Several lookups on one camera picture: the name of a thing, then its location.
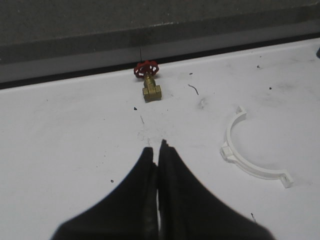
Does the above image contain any black cylindrical capacitor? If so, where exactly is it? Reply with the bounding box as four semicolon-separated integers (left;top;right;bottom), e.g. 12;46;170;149
315;47;320;59

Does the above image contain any white half-ring pipe clamp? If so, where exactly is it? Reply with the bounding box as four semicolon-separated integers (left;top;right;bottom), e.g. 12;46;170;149
220;106;294;189

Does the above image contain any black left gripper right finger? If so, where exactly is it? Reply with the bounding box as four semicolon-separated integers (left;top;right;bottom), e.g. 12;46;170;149
158;140;274;240

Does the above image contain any brass valve red handwheel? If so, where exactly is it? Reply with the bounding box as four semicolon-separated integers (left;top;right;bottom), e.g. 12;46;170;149
133;60;162;102

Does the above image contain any grey stone ledge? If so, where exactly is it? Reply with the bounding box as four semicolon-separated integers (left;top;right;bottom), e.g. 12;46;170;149
0;12;320;89

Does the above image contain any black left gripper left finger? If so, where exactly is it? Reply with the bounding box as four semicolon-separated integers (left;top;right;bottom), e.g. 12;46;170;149
52;147;158;240

